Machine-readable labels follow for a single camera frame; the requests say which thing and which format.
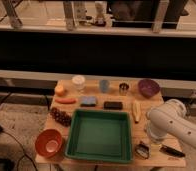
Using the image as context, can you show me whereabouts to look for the black dish brush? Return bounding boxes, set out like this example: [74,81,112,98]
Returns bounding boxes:
[135,142,150,159]

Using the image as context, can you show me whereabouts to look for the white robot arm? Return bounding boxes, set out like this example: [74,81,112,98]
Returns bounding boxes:
[145,99,196,149]

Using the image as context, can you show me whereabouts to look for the light blue cup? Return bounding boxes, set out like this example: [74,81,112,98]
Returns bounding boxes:
[99,80,110,93]

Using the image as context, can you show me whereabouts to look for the blue sponge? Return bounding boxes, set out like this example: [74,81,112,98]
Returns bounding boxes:
[80,96,97,107]

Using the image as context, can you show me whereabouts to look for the white lidded cup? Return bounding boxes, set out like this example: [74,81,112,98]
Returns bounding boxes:
[72,75,86,92]

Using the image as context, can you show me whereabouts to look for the black rectangular block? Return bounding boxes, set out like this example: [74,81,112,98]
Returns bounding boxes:
[104,101,123,110]

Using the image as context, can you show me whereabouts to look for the small orange fruit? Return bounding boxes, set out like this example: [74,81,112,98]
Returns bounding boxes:
[54,85,65,96]

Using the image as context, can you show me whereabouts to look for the orange carrot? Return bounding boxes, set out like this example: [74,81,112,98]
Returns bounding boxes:
[55,98,77,104]

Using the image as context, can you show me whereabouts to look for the yellow banana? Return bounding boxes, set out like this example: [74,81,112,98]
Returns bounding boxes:
[133,100,141,123]

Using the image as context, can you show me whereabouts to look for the bunch of dark grapes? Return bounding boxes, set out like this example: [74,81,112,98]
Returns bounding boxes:
[50,107,72,127]

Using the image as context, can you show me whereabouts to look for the purple bowl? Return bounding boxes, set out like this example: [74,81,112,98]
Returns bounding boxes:
[138,79,160,98]

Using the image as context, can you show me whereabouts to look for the green plastic tray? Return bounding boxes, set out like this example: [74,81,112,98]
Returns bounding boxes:
[65,109,132,163]

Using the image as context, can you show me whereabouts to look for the orange plastic bowl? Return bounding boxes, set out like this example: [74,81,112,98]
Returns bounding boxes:
[35,129,63,158]

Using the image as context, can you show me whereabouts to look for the black handled tool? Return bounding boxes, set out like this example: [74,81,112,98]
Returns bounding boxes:
[160,145,185,157]

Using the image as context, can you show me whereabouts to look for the black floor cable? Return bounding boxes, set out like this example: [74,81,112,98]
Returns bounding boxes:
[0,122,40,171]

